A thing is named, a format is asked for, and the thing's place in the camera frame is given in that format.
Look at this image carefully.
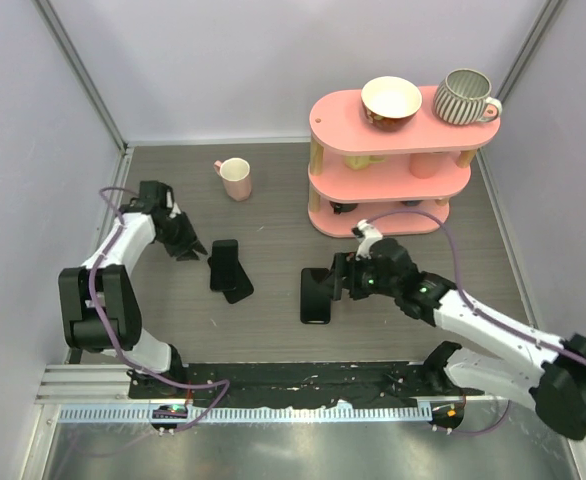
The black phone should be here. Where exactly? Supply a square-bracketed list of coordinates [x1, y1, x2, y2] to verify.
[209, 239, 239, 292]

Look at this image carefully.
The pink cup on shelf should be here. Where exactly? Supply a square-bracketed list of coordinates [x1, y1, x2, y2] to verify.
[409, 152, 445, 179]

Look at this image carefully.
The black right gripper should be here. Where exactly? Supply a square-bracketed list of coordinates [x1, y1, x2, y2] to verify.
[317, 251, 399, 301]

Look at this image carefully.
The white slotted cable duct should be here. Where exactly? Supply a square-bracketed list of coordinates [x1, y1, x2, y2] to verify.
[58, 401, 432, 424]

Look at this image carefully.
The pink faceted mug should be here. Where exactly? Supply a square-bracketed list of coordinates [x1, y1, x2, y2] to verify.
[213, 157, 252, 201]

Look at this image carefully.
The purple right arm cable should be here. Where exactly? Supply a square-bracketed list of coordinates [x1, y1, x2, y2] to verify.
[367, 209, 586, 435]

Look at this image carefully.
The yellow mug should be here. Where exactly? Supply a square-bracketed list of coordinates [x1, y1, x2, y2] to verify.
[344, 155, 385, 171]

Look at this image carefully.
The dark green mug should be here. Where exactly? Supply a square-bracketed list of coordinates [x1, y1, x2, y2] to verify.
[329, 201, 359, 215]

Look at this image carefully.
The dark smartphone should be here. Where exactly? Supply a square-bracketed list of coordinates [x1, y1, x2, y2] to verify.
[301, 268, 332, 322]

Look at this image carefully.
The white floral bowl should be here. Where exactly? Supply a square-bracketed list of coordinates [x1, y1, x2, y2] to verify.
[360, 76, 423, 132]

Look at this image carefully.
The grey striped mug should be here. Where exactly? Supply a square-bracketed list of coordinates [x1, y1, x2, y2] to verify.
[432, 68, 503, 126]

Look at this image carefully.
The pink three-tier wooden shelf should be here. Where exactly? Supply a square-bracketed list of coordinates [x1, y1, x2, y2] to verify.
[308, 86, 500, 237]

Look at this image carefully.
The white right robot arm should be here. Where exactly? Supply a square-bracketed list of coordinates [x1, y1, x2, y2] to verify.
[327, 220, 586, 441]

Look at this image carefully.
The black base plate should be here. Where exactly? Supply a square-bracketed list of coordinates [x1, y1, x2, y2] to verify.
[127, 361, 481, 410]

